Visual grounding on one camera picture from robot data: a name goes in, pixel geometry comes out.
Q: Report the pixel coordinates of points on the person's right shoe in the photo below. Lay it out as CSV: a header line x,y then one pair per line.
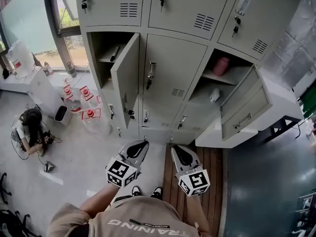
x,y
156,192

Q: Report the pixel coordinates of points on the small black bag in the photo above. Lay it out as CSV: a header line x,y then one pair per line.
x,y
5,73

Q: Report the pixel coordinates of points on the dark-framed window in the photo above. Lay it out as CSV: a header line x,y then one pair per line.
x,y
52,9

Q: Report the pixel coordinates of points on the grey metal rack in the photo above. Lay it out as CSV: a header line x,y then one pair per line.
x,y
304,206

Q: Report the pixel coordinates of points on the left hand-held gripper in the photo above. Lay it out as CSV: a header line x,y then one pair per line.
x,y
118,171

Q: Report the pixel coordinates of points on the white window sill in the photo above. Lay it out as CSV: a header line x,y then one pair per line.
x,y
58,80

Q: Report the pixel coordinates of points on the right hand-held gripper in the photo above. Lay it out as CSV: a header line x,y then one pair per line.
x,y
197,180

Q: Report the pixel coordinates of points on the brown wooden plank step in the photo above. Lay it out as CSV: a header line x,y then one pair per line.
x,y
212,171

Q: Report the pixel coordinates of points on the person's shoe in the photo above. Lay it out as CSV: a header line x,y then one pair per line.
x,y
156,192
135,190

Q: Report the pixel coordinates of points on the person's left forearm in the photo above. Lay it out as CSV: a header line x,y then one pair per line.
x,y
98,199

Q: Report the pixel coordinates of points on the white water dispenser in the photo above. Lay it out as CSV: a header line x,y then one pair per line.
x,y
44,90

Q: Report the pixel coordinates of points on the person's right forearm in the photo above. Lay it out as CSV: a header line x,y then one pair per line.
x,y
195,211

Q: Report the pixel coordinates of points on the grey waste bin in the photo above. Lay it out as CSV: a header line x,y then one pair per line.
x,y
61,113

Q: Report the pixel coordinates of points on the small grey floor device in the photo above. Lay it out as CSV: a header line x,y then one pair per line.
x,y
48,167

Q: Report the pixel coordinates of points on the clear water jug red cap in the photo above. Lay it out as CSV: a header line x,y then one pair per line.
x,y
85,91
67,90
90,113
99,99

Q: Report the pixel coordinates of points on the person's left shoe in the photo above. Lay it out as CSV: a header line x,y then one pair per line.
x,y
135,190

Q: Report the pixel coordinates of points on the dark thermos flask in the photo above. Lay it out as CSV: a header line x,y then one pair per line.
x,y
71,71

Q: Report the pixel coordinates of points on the black steel frame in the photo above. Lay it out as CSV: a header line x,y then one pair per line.
x,y
272,131

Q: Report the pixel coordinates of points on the white crumpled bag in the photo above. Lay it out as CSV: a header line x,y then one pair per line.
x,y
214,95

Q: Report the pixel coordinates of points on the red label drink bottle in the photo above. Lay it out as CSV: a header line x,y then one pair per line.
x,y
48,69

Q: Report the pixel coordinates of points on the silver foil-wrapped duct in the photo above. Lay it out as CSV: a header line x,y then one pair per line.
x,y
291,48

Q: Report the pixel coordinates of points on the white box-shaped beam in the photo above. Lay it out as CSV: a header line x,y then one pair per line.
x,y
279,100

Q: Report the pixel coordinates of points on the person's beige shirt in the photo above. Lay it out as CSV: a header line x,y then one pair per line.
x,y
138,211

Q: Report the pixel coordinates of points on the black cylindrical object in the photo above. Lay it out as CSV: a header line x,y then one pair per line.
x,y
114,54

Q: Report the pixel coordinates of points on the black office chair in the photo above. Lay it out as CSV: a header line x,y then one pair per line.
x,y
3,189
12,223

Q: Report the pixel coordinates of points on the green sheet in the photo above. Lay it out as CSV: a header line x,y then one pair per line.
x,y
308,100

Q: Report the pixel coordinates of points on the pink bottle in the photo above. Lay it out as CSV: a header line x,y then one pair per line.
x,y
221,67

